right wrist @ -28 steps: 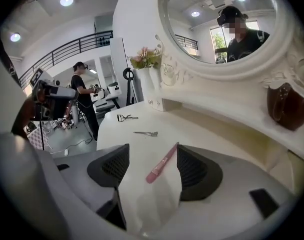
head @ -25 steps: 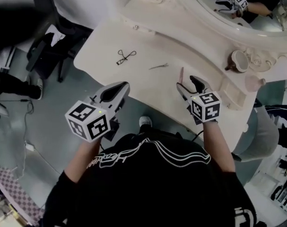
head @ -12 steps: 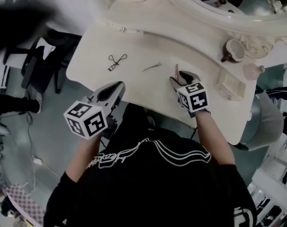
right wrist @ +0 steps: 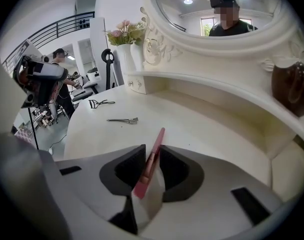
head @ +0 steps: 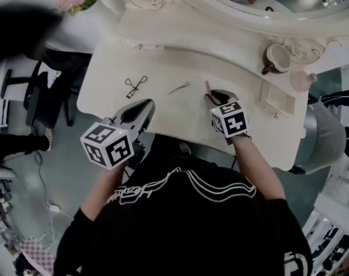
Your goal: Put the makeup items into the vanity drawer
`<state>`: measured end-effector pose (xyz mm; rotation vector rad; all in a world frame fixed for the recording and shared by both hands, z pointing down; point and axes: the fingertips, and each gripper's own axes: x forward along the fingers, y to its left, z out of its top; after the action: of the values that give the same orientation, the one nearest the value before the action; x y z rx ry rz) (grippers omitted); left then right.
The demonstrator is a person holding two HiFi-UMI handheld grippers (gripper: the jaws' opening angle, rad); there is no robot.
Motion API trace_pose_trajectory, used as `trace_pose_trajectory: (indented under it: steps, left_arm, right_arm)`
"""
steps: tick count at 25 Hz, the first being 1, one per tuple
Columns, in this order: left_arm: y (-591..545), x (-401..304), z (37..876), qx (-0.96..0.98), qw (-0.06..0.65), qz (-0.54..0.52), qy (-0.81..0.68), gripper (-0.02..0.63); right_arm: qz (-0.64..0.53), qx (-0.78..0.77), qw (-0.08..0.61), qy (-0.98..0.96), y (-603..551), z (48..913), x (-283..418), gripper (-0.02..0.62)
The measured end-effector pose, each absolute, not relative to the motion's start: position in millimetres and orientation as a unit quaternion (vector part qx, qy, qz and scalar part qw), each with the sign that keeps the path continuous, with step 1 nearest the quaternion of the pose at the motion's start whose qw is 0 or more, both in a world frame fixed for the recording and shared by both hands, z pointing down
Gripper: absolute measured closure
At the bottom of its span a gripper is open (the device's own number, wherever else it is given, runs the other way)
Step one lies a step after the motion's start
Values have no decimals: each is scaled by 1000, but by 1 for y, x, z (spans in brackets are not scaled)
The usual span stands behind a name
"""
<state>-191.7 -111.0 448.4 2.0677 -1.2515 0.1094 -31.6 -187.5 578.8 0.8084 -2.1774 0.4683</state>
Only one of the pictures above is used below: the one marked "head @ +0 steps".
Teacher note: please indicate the grey shell chair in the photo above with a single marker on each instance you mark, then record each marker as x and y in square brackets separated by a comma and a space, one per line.
[326, 142]

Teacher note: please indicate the white vanity dressing table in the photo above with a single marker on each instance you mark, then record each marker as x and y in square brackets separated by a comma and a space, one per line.
[185, 68]

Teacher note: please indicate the black office chair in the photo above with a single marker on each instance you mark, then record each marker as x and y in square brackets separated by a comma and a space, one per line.
[42, 96]

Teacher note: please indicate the person's right forearm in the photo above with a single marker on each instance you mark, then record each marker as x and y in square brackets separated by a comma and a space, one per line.
[257, 171]

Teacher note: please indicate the white vase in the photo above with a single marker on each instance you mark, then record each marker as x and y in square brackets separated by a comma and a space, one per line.
[114, 1]

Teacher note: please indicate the white power adapter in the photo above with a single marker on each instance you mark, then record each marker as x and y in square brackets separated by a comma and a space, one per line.
[54, 207]

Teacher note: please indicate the person's black printed shirt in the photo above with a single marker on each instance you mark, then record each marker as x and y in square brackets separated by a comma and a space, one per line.
[185, 226]

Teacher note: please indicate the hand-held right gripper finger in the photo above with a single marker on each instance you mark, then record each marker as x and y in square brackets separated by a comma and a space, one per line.
[211, 104]
[230, 96]

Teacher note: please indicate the thin metal hair clip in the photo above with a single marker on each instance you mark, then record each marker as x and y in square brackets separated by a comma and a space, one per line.
[178, 88]

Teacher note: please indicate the pink makeup brush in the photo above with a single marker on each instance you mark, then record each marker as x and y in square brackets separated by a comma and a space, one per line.
[208, 86]

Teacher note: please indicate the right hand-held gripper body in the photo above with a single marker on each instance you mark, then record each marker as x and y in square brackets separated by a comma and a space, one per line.
[231, 122]

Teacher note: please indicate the brown and white mug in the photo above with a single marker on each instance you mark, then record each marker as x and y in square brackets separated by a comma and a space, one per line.
[279, 57]

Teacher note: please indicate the white drawer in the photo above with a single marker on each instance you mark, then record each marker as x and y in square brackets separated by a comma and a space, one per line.
[275, 99]

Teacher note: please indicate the black eyelash curler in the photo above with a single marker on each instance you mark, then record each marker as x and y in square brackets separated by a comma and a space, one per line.
[130, 94]

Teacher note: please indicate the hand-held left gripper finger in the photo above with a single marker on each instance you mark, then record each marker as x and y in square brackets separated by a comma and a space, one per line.
[128, 106]
[148, 116]

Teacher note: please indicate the pink checkered cloth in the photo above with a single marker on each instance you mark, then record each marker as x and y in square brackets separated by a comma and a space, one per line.
[39, 254]

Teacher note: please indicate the white display shelf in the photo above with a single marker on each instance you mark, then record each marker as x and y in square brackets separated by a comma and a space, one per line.
[329, 211]

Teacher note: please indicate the person's left forearm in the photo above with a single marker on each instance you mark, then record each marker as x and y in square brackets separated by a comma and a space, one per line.
[105, 191]

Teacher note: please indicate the pink glass bottle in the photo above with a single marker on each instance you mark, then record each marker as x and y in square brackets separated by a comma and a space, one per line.
[299, 80]

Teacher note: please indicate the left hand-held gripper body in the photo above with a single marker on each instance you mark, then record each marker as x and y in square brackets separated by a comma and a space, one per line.
[111, 148]

